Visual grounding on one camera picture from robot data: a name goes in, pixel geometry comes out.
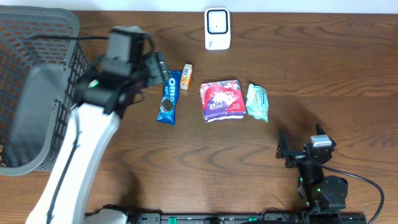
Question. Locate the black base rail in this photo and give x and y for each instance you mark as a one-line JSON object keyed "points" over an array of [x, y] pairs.
{"points": [[233, 218]]}

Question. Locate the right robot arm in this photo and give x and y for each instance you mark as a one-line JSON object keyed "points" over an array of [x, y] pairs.
{"points": [[325, 195]]}

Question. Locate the pink purple liners pack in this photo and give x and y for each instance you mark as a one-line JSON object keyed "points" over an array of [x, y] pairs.
{"points": [[222, 100]]}

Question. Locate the white barcode scanner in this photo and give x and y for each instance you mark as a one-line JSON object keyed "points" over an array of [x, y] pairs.
{"points": [[217, 28]]}

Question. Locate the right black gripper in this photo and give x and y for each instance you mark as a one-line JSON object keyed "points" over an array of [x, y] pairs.
{"points": [[283, 152]]}

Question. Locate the grey plastic mesh basket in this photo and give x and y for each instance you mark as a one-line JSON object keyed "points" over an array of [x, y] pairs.
{"points": [[40, 61]]}

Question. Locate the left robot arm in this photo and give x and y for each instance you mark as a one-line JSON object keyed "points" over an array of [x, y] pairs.
{"points": [[102, 96]]}

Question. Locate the small orange box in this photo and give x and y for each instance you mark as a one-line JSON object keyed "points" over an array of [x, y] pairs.
{"points": [[186, 77]]}

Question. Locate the blue Oreo cookie pack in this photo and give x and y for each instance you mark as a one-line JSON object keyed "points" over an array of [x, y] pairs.
{"points": [[171, 92]]}

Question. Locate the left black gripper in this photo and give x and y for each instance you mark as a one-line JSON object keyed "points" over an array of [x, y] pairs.
{"points": [[156, 70]]}

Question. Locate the green tissue wipes pack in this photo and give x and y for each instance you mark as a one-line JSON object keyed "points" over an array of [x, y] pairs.
{"points": [[257, 103]]}

